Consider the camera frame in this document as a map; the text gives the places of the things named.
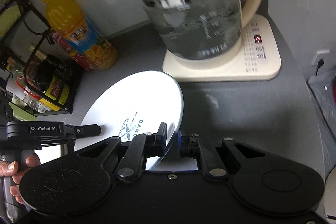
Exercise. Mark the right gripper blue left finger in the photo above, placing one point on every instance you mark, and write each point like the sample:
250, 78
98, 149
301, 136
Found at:
142, 147

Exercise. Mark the red snack can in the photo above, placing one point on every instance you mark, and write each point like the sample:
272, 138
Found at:
71, 52

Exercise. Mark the glass electric kettle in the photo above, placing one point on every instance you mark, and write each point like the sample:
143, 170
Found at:
199, 8

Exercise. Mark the cream kettle base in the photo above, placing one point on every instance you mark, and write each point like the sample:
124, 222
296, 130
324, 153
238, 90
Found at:
254, 58

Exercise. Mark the soy sauce bottle yellow label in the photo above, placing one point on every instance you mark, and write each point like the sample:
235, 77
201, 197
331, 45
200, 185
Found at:
58, 80

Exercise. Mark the left hand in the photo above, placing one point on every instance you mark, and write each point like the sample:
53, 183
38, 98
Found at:
11, 169

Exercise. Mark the white plate blue print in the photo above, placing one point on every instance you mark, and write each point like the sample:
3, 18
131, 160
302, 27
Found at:
135, 105

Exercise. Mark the black metal rack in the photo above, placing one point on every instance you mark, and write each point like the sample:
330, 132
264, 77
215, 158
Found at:
16, 53

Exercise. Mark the orange juice bottle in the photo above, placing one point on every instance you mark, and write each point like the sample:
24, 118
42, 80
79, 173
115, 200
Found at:
67, 18

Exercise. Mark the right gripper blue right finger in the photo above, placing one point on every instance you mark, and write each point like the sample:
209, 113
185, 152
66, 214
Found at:
203, 151

